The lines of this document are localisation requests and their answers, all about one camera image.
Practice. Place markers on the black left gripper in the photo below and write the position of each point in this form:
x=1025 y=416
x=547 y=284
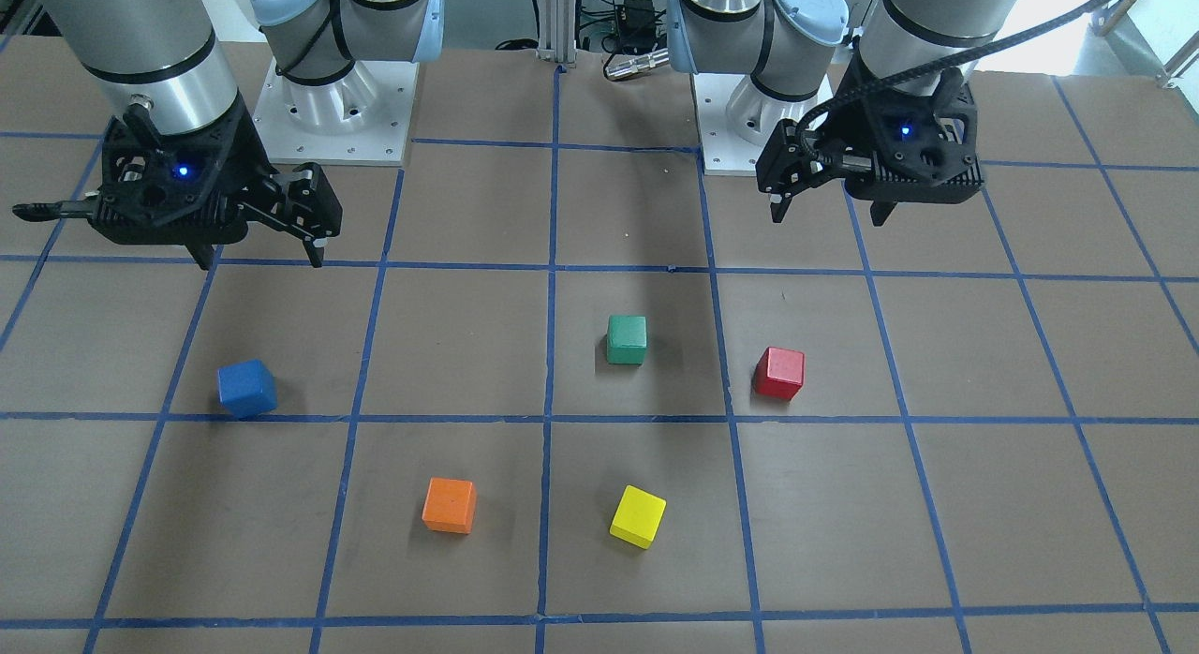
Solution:
x=836 y=129

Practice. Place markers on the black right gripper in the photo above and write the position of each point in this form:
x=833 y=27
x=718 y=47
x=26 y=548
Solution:
x=245 y=157

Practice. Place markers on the red wooden block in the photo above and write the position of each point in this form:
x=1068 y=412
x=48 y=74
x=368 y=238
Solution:
x=780 y=373

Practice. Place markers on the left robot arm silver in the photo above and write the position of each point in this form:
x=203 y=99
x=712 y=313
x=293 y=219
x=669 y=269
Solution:
x=786 y=46

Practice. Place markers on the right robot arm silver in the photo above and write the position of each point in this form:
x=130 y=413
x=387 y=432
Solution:
x=165 y=54

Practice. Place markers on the blue wooden block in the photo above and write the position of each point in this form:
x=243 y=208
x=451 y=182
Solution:
x=246 y=389

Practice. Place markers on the green wooden block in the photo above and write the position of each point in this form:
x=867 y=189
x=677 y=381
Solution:
x=626 y=341

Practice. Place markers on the yellow wooden block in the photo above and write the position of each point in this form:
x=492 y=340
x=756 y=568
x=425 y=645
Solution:
x=637 y=517

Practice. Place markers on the orange wooden block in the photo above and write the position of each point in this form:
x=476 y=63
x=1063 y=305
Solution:
x=450 y=505

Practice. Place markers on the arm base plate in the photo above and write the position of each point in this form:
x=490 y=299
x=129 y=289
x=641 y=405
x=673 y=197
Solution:
x=362 y=120
x=735 y=120

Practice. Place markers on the aluminium frame post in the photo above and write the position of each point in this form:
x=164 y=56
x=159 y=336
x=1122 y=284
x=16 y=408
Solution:
x=557 y=22

